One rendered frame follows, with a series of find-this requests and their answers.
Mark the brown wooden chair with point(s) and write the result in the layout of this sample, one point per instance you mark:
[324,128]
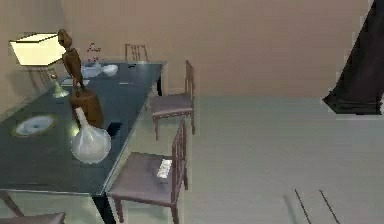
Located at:
[171,105]
[136,52]
[36,219]
[140,180]

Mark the dark glass dining table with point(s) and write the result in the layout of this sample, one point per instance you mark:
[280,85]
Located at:
[43,160]

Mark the pale blue bowl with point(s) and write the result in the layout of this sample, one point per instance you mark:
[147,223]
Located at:
[90,70]

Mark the dark curtain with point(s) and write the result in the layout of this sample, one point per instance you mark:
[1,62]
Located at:
[365,80]

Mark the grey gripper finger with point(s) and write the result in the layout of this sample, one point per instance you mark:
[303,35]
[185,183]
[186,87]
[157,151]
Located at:
[302,207]
[329,207]

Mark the brown wooden figure statue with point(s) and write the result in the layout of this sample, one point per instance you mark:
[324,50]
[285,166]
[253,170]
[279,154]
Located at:
[87,106]

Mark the cream shade table lamp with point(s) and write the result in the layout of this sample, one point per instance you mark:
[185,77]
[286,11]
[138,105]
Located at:
[36,48]

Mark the white bowl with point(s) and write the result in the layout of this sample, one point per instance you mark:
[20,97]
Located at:
[110,69]

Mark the white remote control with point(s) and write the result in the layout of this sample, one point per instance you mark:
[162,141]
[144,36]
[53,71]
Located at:
[164,168]

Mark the white plate with gold rim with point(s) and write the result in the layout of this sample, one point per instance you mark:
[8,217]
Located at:
[34,125]

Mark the white round vase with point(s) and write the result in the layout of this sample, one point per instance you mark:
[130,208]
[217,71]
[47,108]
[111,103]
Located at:
[90,145]

